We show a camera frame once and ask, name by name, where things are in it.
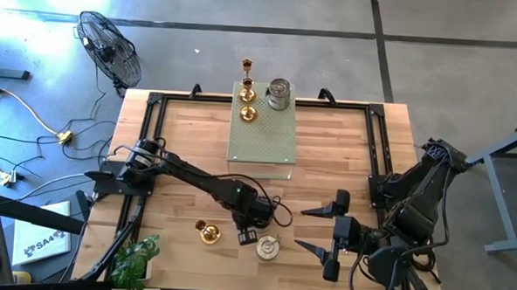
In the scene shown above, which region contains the black floor fan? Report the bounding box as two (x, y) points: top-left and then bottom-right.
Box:
(72, 10), (145, 98)

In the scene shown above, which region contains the grey-blue metal desk frame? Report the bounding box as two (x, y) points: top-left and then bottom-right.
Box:
(457, 119), (517, 257)

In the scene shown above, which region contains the white printed box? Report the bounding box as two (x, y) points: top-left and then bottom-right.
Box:
(11, 198), (74, 269)

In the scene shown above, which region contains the yellow cable connector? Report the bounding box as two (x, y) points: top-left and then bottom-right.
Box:
(56, 129), (75, 146)

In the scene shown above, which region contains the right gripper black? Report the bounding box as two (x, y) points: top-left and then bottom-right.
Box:
(293, 188), (365, 285)

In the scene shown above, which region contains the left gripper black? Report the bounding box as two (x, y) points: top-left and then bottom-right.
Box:
(236, 196), (277, 248)

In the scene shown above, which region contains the pale green perforated metal shelf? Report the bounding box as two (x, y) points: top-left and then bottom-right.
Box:
(224, 80), (300, 182)

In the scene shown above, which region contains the silver tin candle with tag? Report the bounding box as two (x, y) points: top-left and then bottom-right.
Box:
(254, 232), (283, 263)
(265, 77), (293, 113)

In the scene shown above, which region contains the black desk foot bar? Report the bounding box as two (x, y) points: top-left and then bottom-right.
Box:
(0, 67), (31, 81)

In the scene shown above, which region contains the green plant in white pot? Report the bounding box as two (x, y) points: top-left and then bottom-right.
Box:
(110, 232), (162, 290)

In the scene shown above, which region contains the tall gold candlestick holder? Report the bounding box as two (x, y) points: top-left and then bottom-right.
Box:
(237, 58), (259, 105)
(238, 77), (260, 124)
(193, 218), (223, 245)

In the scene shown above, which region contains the beige cable plug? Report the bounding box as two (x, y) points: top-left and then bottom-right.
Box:
(0, 170), (18, 187)

